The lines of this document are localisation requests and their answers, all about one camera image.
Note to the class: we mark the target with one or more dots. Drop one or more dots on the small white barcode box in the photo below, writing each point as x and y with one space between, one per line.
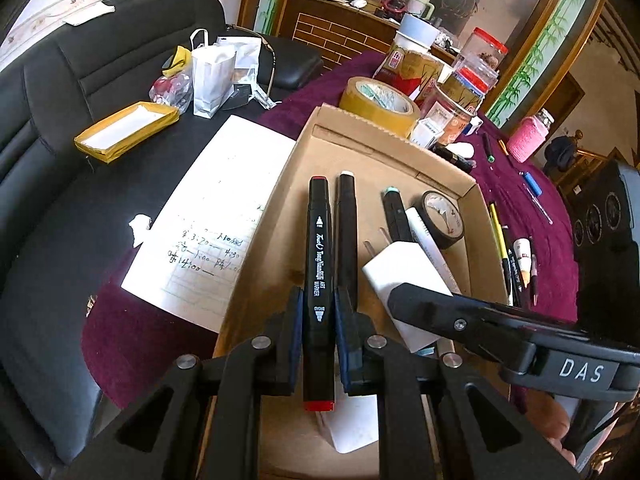
425 133

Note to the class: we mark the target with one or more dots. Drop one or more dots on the brown wooden door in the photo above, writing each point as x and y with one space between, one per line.
562 100

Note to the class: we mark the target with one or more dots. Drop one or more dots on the red black pot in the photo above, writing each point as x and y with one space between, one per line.
394 6

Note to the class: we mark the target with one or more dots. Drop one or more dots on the yellow black short pen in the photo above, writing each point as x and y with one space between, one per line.
502 147

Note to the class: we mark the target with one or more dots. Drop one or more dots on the black marker teal cap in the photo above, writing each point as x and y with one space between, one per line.
397 215

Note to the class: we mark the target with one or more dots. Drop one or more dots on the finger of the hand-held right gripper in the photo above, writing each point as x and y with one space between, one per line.
450 315

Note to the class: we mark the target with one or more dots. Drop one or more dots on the jars with red lids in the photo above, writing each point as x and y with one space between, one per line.
407 72

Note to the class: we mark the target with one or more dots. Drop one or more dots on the white card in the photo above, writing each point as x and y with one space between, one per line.
352 425

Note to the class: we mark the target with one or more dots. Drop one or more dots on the clear blue pen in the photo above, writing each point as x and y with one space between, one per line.
539 205

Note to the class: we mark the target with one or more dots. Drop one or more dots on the plastic cup orange label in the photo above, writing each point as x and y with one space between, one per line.
447 117

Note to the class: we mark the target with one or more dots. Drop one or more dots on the white rectangular block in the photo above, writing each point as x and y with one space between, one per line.
395 270

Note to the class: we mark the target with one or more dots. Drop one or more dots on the black seat cushion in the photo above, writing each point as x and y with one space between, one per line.
297 62

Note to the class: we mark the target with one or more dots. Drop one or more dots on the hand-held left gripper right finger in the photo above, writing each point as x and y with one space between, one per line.
342 345

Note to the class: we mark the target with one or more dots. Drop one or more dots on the shallow cardboard box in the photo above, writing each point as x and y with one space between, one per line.
360 155

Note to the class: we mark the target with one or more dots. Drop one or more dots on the yellow tape roll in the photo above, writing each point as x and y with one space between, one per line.
357 97

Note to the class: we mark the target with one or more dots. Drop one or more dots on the black patterned tape roll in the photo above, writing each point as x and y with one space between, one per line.
442 220

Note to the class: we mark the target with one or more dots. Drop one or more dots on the black leather sofa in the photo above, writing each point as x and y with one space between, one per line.
50 210

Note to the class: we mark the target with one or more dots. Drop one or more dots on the black marker green cap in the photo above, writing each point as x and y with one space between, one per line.
488 147

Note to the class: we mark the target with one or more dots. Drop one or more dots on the black red pen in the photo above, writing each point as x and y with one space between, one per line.
534 270

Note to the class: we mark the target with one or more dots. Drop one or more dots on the white handwritten paper sheet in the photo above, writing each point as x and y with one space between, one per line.
210 200

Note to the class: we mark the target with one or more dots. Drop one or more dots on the white paper slip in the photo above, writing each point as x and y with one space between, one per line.
87 14

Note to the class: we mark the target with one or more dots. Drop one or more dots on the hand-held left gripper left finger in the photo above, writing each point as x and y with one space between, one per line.
296 345

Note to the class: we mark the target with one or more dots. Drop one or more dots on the small black box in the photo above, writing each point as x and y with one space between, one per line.
450 159

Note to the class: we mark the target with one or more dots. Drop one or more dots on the clear plastic bag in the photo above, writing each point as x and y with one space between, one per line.
170 91

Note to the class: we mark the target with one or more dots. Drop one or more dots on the black marker white cap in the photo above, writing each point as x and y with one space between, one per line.
346 240

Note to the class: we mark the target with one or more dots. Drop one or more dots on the crumpled white paper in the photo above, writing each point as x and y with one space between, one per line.
140 227

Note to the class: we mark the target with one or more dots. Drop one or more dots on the pink knit cup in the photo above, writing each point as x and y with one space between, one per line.
530 137

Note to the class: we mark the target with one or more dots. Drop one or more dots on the light blue lidded jar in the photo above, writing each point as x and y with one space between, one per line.
420 30

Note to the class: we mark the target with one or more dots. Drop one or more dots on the blue cylinder red end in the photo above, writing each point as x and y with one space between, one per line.
532 185

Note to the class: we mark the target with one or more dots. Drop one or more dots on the white paper bag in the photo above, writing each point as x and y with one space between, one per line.
210 80

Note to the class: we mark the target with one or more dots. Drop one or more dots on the white glossy bag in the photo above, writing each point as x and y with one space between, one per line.
245 57

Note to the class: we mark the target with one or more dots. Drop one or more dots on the clear jar red lid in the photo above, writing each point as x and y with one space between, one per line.
470 85
482 47

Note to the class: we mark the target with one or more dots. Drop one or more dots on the yellow padded envelope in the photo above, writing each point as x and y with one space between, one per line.
125 130

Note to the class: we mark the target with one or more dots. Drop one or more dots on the white cup green straw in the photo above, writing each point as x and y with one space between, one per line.
420 1

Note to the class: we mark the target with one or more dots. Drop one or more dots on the black marker red cap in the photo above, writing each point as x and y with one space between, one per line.
317 260

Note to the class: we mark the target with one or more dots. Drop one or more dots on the white orange correction pen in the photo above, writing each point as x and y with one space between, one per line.
522 260

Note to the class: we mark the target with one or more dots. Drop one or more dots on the person's right hand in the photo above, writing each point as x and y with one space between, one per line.
549 420

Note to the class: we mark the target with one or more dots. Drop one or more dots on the yellow crumpled bag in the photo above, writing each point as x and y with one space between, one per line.
180 60

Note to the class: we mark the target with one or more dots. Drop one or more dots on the short white tube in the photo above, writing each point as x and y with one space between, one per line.
465 150

